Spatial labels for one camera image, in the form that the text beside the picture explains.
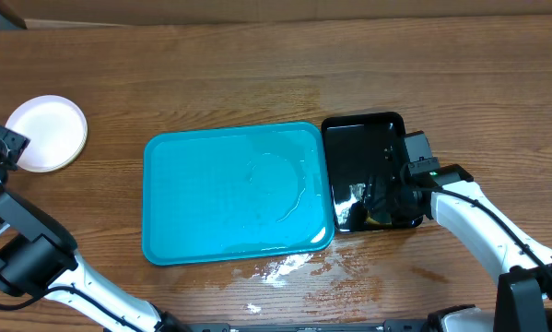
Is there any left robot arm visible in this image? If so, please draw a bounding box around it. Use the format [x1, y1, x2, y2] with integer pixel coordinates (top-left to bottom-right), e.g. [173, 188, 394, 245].
[0, 125, 189, 331]

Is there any black rectangular tray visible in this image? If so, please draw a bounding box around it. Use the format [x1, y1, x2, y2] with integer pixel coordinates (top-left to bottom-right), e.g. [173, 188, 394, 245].
[321, 112, 420, 233]

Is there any teal plastic tray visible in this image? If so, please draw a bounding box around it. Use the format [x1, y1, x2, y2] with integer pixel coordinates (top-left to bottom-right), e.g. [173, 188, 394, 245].
[142, 122, 335, 266]

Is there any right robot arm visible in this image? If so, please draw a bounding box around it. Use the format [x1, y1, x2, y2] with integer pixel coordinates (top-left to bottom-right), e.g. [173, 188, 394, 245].
[360, 162, 552, 331]

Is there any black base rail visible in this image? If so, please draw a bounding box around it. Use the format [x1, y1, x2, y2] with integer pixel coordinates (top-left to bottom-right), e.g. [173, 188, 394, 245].
[188, 319, 436, 332]

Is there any green yellow sponge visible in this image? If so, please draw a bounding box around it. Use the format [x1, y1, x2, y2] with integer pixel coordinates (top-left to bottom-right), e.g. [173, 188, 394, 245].
[365, 212, 392, 228]

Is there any white plate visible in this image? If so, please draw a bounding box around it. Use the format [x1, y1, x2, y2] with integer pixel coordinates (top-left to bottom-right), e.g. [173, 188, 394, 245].
[45, 139, 88, 172]
[6, 95, 88, 172]

